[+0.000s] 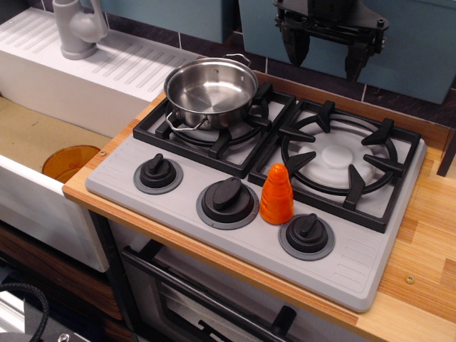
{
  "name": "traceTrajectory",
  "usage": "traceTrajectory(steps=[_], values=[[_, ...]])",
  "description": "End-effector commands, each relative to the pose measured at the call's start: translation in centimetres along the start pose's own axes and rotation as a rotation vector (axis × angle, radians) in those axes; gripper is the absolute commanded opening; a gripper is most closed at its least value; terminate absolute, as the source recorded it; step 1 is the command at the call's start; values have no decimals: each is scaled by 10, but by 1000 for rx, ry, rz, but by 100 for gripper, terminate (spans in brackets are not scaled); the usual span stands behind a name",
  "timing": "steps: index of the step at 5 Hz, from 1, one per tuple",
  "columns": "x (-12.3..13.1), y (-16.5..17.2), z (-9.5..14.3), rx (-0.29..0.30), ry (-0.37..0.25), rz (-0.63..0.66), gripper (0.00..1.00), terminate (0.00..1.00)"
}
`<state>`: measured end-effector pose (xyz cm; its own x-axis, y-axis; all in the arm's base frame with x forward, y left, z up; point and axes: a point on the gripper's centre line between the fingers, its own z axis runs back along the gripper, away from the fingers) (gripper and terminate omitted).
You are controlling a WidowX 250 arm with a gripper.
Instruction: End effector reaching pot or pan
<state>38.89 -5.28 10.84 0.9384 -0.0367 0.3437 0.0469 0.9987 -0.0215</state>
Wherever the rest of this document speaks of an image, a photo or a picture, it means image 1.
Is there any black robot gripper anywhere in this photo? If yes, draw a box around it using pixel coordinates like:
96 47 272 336
273 0 389 81

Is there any stainless steel pot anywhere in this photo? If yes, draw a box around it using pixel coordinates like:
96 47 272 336
164 54 259 132

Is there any white round burner plate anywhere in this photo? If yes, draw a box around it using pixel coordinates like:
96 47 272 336
289 122 385 189

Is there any black right burner grate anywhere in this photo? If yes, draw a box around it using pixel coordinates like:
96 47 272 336
249 100 425 233

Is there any black burner grate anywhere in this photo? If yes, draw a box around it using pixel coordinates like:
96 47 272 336
249 100 425 233
133 83 296 178

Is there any black left burner grate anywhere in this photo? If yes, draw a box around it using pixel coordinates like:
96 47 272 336
133 83 296 178

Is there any orange plastic toy carrot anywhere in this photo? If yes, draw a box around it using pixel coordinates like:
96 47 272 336
259 163 294 224

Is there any black middle stove knob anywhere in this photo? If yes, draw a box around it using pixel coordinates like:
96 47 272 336
196 177 259 230

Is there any black stove knob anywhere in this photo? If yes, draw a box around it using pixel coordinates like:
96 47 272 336
279 213 336 261
133 153 184 195
196 177 259 230

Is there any black right stove knob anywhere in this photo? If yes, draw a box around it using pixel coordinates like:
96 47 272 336
279 213 336 261

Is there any black left stove knob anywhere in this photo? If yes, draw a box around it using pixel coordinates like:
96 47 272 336
133 153 184 195

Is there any grey toy stove top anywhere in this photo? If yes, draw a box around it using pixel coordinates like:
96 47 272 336
84 82 428 314

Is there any grey toy faucet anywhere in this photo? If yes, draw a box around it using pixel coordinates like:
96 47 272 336
53 0 108 60

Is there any white toy sink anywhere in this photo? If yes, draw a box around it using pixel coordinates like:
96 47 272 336
1 8 196 272

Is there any orange translucent plastic plate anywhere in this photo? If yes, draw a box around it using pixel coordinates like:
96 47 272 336
41 145 100 183

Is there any toy oven door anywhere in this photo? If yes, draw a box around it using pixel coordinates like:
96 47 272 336
120 240 351 341

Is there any black braided cable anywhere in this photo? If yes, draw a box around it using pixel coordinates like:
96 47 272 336
0 283 50 335

